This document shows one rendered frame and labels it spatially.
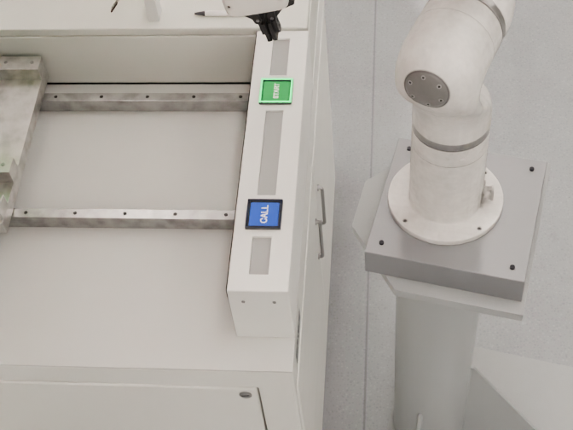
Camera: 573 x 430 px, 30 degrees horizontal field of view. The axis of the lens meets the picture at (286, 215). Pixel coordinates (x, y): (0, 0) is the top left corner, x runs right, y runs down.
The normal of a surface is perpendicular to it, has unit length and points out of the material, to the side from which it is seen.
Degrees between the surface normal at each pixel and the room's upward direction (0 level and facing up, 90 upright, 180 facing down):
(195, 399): 90
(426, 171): 87
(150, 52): 90
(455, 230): 3
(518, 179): 3
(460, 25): 14
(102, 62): 90
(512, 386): 0
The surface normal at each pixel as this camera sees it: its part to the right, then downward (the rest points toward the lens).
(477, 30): 0.48, -0.32
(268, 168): -0.07, -0.59
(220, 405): -0.07, 0.81
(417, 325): -0.53, 0.71
